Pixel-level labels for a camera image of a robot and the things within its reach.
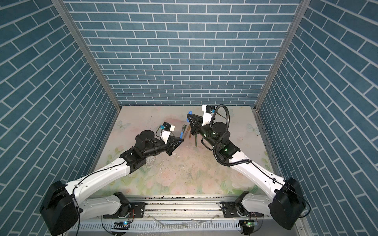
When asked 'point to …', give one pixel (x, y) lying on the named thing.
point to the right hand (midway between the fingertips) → (186, 114)
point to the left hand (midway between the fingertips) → (183, 140)
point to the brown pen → (186, 134)
